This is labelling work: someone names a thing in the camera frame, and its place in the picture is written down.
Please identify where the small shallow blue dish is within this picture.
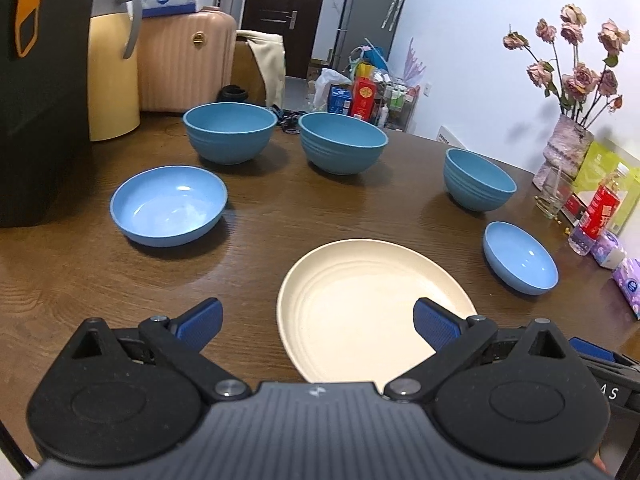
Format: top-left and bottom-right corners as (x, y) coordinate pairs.
(483, 221), (559, 296)

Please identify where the deep blue bowl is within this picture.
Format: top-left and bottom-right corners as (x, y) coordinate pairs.
(298, 112), (388, 176)
(442, 148), (518, 212)
(182, 102), (278, 166)

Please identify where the cream round plate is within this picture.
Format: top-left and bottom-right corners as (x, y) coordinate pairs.
(277, 238), (476, 389)

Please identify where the large shallow blue bowl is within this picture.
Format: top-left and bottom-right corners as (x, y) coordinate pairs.
(110, 166), (228, 248)

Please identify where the small purple white tissue pack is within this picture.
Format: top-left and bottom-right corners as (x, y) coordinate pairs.
(590, 230), (626, 270)

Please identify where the clear drinking glass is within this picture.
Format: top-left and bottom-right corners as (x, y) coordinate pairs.
(535, 167), (573, 219)

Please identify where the red label plastic bottle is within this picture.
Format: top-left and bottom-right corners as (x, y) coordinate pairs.
(567, 162), (629, 256)

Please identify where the green yellow snack box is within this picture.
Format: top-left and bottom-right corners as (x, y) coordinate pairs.
(574, 141), (639, 234)

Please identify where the pink marbled vase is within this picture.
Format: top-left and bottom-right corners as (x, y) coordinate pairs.
(533, 115), (594, 190)

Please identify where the black cup behind table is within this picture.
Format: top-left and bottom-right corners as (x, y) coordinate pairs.
(216, 84), (248, 103)

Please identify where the red box on rack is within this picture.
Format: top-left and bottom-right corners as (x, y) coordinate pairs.
(349, 78), (376, 122)

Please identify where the blue box on rack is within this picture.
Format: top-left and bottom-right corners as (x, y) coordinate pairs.
(326, 84), (352, 115)

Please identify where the dried pink rose bouquet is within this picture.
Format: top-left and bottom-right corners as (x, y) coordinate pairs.
(502, 3), (630, 129)

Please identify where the pink ribbed suitcase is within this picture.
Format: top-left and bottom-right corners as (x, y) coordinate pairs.
(137, 6), (236, 113)

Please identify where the beige cloth on chair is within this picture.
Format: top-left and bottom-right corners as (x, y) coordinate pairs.
(236, 29), (286, 107)

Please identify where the grey refrigerator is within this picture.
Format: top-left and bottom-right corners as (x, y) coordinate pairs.
(331, 0), (404, 70)

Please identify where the black paper bag orange logo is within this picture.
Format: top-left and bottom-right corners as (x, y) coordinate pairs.
(1, 0), (93, 228)

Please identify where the dark brown door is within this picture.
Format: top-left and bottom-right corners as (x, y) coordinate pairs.
(242, 0), (323, 78)

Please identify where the white box by wall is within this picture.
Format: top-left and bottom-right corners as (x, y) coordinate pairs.
(435, 125), (468, 150)

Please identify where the blue white lanyard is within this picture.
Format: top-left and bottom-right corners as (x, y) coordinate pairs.
(269, 104), (307, 136)

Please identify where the yellow bucket grey handle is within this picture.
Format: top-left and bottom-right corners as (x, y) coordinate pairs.
(88, 0), (142, 142)

